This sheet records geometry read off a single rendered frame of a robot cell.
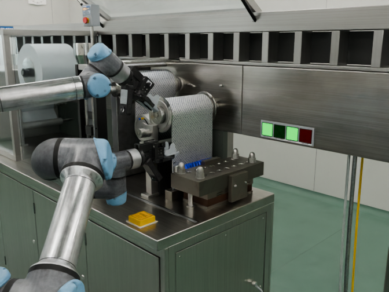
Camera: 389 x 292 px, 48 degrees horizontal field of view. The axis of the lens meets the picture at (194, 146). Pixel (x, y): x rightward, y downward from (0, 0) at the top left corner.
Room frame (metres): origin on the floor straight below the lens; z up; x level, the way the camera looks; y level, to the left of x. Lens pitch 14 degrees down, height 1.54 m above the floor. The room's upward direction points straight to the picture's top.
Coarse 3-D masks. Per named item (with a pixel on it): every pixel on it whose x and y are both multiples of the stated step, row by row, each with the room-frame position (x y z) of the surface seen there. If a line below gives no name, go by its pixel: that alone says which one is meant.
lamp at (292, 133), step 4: (288, 128) 1.68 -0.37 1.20; (292, 128) 1.67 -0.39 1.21; (296, 128) 1.66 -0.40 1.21; (288, 132) 1.68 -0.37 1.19; (292, 132) 1.67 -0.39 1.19; (296, 132) 1.65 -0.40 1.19; (288, 136) 1.68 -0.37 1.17; (292, 136) 1.67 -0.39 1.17; (296, 136) 1.65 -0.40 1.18; (296, 140) 1.65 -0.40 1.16
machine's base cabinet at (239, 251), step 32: (0, 192) 2.38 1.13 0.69; (32, 192) 2.06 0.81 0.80; (0, 224) 2.42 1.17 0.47; (32, 224) 2.08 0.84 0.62; (96, 224) 1.64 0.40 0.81; (224, 224) 1.55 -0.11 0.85; (256, 224) 1.69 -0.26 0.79; (0, 256) 2.47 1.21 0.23; (32, 256) 2.11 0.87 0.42; (96, 256) 1.65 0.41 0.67; (128, 256) 1.48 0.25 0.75; (160, 256) 1.35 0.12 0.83; (192, 256) 1.43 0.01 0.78; (224, 256) 1.55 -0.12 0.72; (256, 256) 1.70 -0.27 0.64; (96, 288) 1.66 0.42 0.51; (128, 288) 1.49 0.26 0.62; (160, 288) 1.36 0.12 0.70; (192, 288) 1.43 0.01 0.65; (224, 288) 1.55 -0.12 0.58; (256, 288) 1.71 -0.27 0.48
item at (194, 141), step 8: (176, 128) 1.72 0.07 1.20; (184, 128) 1.75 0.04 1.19; (192, 128) 1.78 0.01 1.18; (200, 128) 1.82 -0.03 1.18; (208, 128) 1.85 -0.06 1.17; (176, 136) 1.72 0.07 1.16; (184, 136) 1.75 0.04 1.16; (192, 136) 1.78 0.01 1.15; (200, 136) 1.82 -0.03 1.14; (208, 136) 1.85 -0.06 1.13; (176, 144) 1.72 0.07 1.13; (184, 144) 1.75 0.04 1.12; (192, 144) 1.78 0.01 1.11; (200, 144) 1.82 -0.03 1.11; (208, 144) 1.85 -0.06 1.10; (184, 152) 1.75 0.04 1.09; (192, 152) 1.78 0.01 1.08; (200, 152) 1.82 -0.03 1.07; (208, 152) 1.85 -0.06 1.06; (176, 160) 1.72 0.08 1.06; (184, 160) 1.75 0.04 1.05; (192, 160) 1.78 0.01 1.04
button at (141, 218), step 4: (140, 212) 1.50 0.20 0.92; (144, 212) 1.50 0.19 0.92; (132, 216) 1.46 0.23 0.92; (136, 216) 1.46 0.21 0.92; (140, 216) 1.46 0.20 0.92; (144, 216) 1.46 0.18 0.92; (148, 216) 1.46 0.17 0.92; (152, 216) 1.46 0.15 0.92; (132, 220) 1.45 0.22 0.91; (136, 220) 1.43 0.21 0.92; (140, 220) 1.42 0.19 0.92; (144, 220) 1.43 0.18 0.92; (148, 220) 1.44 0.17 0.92; (152, 220) 1.46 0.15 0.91; (136, 224) 1.43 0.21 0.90; (140, 224) 1.42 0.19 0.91; (144, 224) 1.43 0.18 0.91
